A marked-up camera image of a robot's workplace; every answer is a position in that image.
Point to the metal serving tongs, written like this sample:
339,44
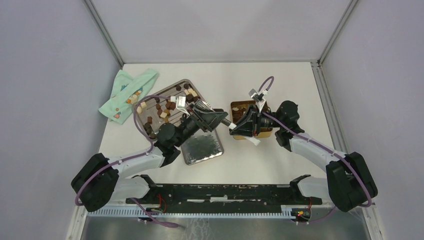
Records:
226,122

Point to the small square steel tray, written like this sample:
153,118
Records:
201,146

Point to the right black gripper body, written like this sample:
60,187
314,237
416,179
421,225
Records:
267,122

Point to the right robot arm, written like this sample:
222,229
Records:
348,183

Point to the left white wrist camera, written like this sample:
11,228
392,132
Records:
180,103

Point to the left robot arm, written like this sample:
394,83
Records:
103,179

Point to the gold chocolate box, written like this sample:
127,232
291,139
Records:
239,108

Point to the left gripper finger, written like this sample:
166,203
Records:
211,120
202,110

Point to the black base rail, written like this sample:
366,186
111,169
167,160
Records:
225,199

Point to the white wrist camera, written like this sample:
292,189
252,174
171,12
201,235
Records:
180,103
259,98

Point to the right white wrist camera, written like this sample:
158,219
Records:
259,98

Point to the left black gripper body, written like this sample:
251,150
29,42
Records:
190,125

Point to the steel tray with rack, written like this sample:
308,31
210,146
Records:
156,110

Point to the green printed cloth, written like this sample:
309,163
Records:
126,92

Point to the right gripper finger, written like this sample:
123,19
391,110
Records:
246,129
250,116

